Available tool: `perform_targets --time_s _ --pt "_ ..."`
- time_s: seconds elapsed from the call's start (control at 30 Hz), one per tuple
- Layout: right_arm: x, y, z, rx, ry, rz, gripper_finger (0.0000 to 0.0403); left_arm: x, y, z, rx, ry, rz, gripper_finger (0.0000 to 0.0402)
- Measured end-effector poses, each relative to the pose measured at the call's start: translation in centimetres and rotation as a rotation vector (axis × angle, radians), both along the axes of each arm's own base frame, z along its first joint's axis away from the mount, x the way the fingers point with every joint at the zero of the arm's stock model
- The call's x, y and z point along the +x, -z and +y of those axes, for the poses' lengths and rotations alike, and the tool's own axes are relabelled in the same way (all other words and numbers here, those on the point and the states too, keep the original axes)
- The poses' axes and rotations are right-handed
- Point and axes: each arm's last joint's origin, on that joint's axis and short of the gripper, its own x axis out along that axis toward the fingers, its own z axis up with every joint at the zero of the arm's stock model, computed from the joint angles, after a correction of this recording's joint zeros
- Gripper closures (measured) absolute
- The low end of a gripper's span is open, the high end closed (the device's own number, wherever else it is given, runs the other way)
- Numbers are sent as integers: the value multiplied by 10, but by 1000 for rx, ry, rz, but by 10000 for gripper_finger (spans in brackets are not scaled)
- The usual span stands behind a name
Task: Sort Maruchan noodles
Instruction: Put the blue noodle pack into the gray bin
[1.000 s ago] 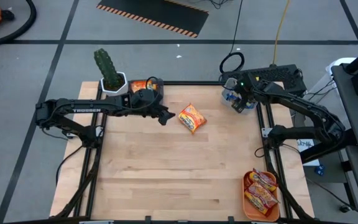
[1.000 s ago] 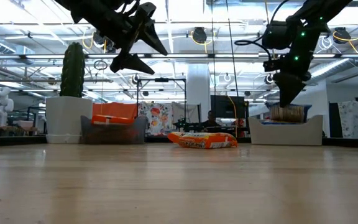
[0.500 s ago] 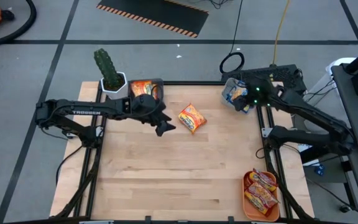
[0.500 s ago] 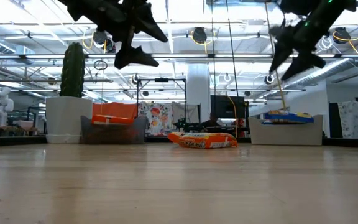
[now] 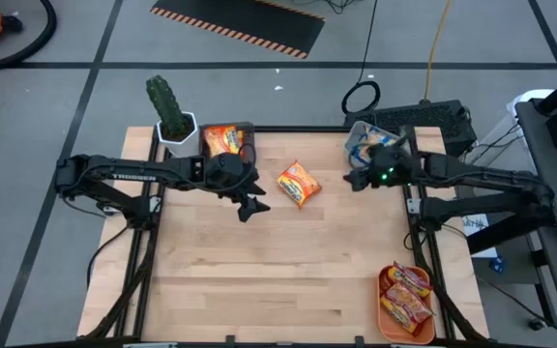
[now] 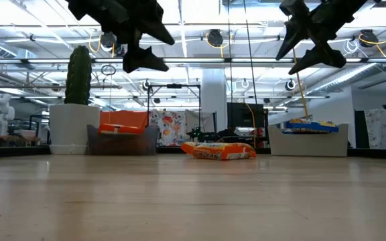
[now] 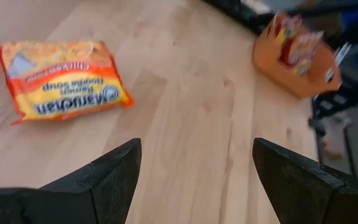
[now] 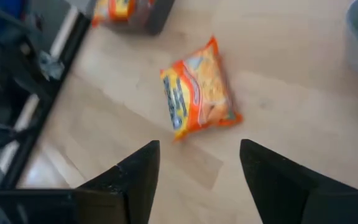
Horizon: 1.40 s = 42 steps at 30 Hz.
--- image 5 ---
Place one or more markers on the red Maruchan ramen packet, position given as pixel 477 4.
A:
pixel 404 307
pixel 411 279

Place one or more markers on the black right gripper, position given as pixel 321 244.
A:
pixel 394 164

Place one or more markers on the orange tray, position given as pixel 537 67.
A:
pixel 404 338

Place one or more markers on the dark grey bin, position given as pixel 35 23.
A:
pixel 251 133

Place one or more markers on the light grey bin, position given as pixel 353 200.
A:
pixel 348 140

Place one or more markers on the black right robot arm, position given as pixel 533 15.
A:
pixel 481 171

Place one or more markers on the white hexagonal planter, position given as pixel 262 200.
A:
pixel 189 145

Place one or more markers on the black caster wheel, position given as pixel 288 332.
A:
pixel 537 325

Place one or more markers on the grey desk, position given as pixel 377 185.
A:
pixel 549 159

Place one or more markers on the black computer case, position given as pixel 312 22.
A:
pixel 423 116

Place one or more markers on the white bucket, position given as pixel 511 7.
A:
pixel 525 95

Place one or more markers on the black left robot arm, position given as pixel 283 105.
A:
pixel 138 171

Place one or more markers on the green cactus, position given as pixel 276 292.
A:
pixel 167 106

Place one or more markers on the white paper sheet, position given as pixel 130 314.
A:
pixel 474 224

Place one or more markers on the black hazard striped mat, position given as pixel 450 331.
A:
pixel 240 19

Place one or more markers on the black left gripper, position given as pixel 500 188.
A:
pixel 227 174

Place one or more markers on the small blue object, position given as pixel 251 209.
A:
pixel 497 265

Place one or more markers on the orange Maruchan ramen packet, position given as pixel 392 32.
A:
pixel 299 183
pixel 223 140

